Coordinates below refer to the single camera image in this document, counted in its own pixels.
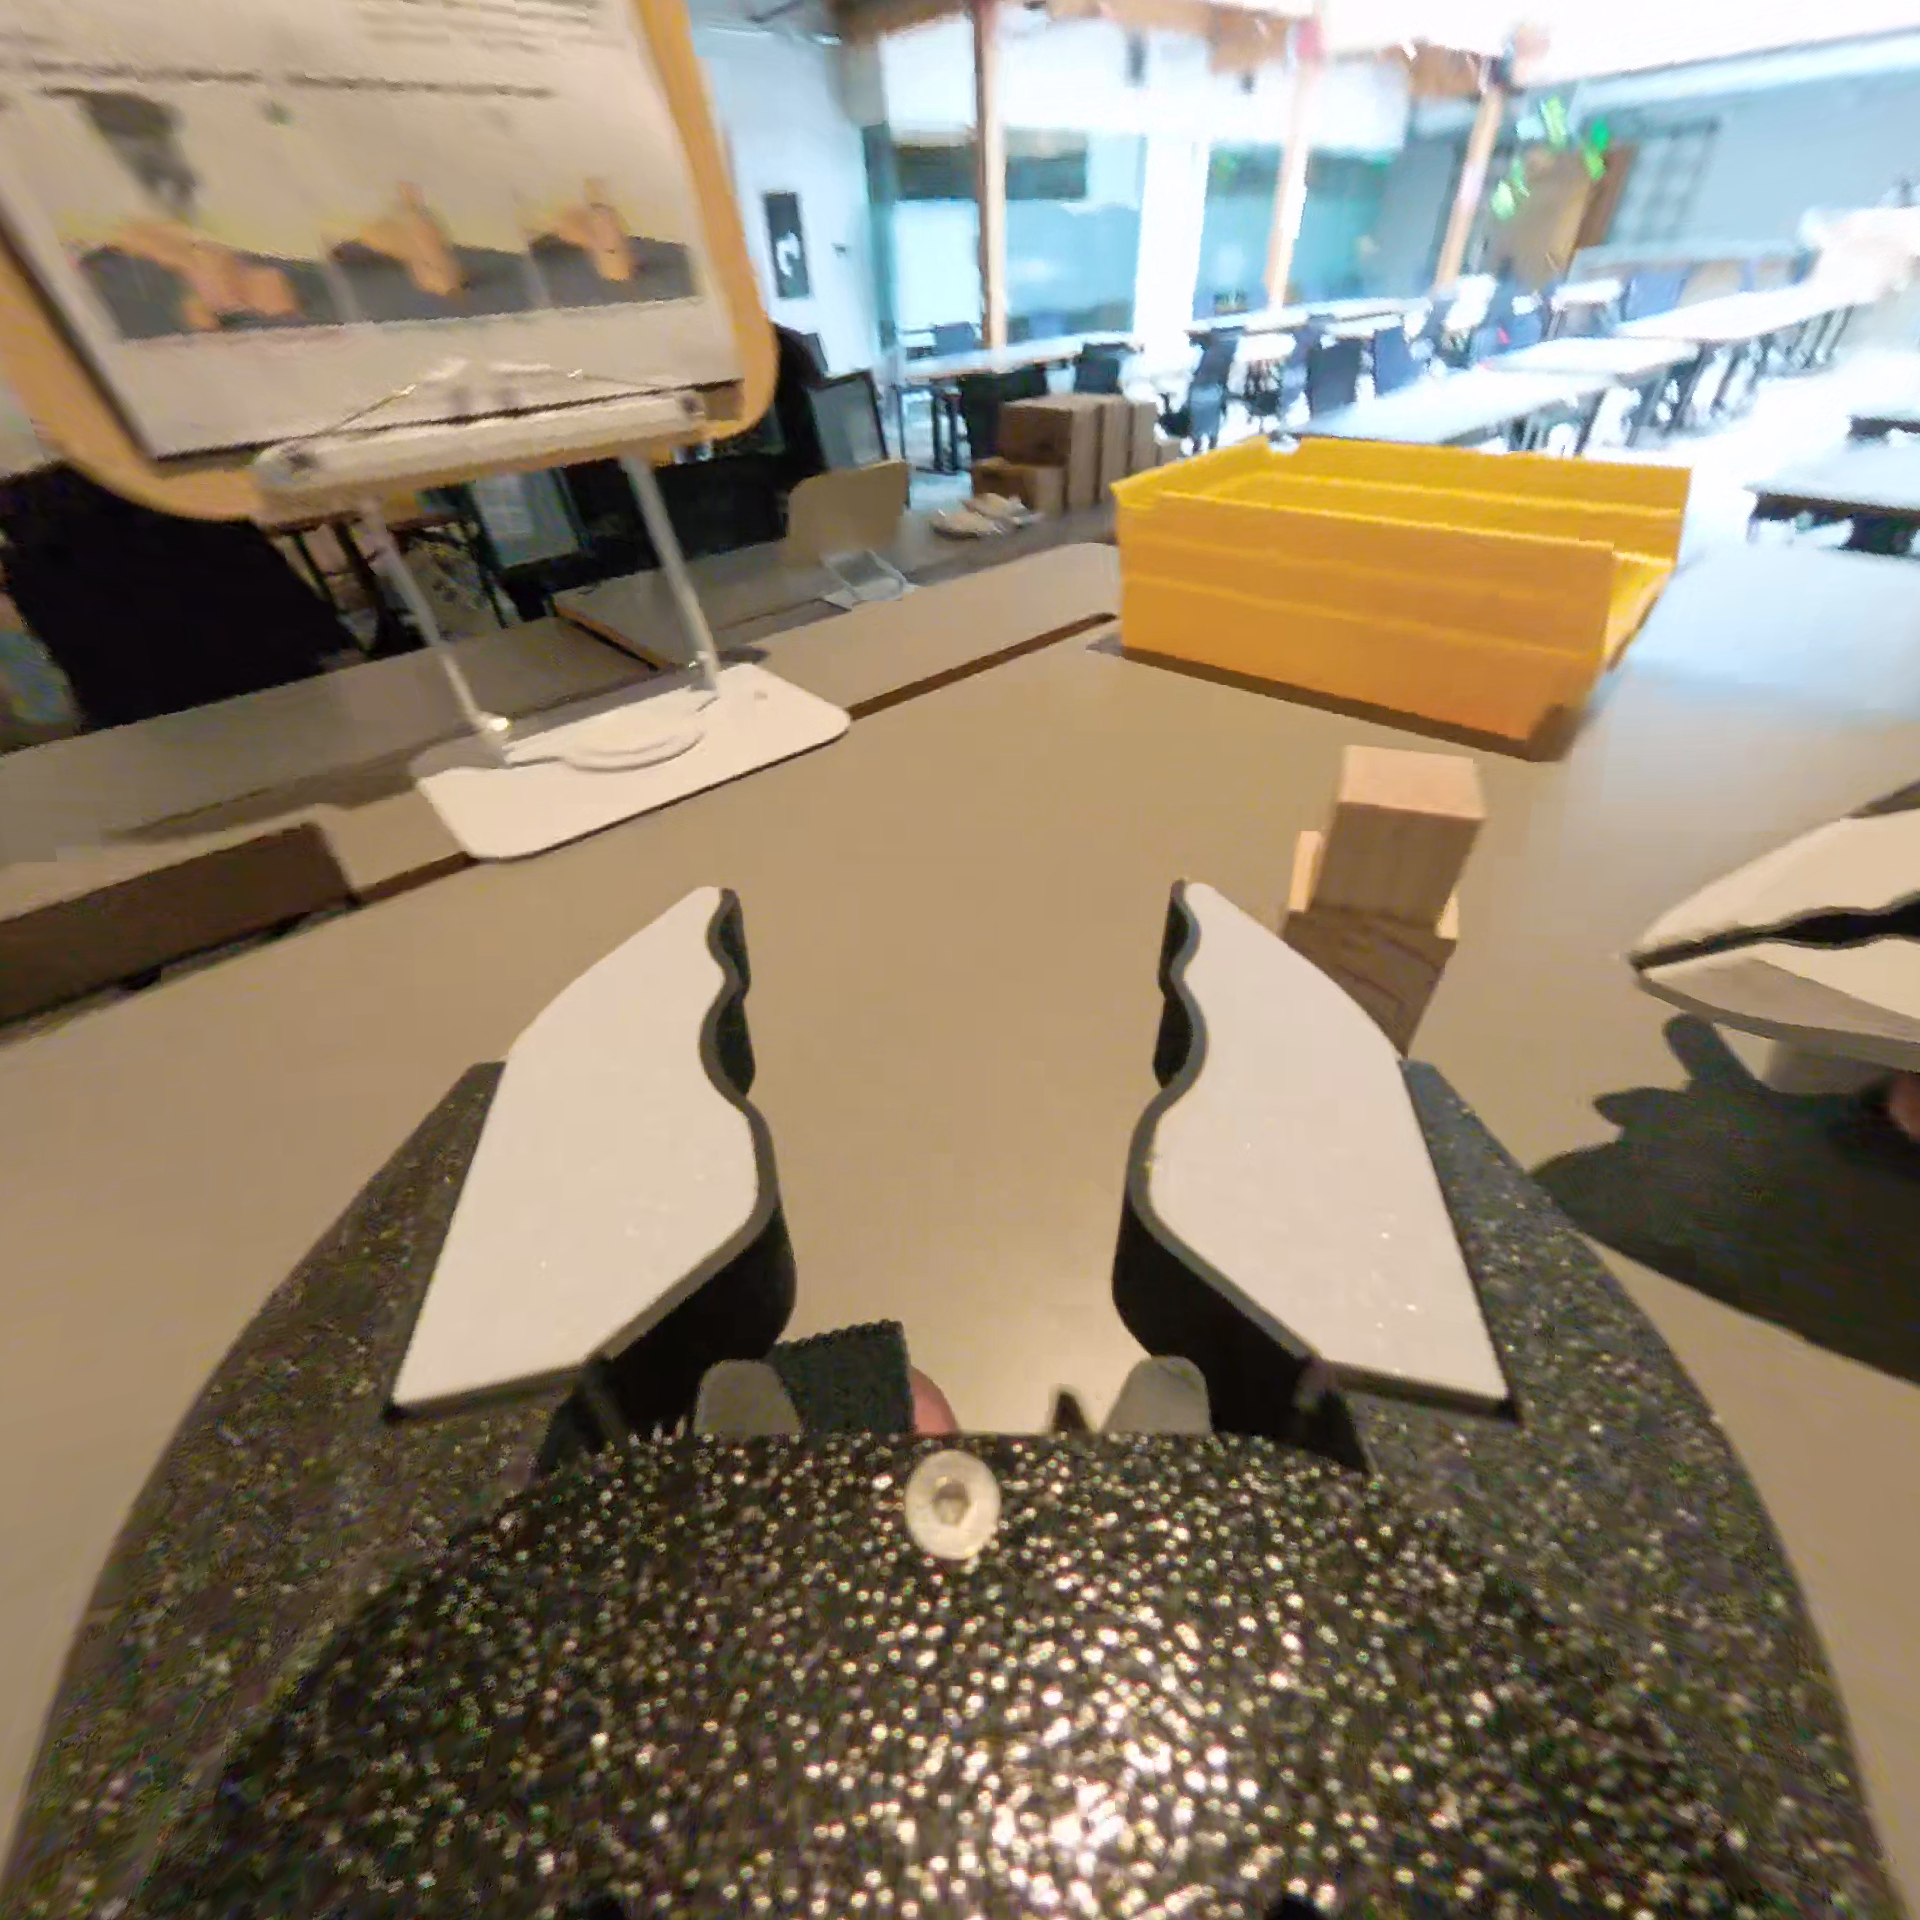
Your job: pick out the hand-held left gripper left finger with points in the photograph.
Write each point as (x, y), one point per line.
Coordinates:
(600, 1200)

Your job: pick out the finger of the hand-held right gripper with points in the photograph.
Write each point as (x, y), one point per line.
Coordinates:
(1831, 990)
(1801, 879)

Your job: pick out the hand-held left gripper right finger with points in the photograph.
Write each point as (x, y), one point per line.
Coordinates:
(1305, 1200)

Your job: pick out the large plain wooden cube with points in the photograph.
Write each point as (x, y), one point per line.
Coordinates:
(1379, 975)

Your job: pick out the yellow plastic bin stack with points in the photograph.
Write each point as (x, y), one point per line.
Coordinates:
(1350, 630)

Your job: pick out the group of background tables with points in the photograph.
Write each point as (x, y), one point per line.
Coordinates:
(1576, 361)

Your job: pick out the clear acrylic holder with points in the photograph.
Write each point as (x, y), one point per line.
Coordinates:
(868, 578)

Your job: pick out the group of dark chairs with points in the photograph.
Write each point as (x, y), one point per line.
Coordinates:
(1216, 377)

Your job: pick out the cardboard box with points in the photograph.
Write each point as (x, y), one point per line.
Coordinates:
(1052, 436)

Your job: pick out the wooden pillar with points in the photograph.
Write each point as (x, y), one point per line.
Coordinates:
(1294, 151)
(990, 179)

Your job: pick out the wooden clipboard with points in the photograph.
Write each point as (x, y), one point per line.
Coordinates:
(60, 427)

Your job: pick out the printed instruction sheet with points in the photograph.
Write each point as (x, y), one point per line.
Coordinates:
(376, 151)

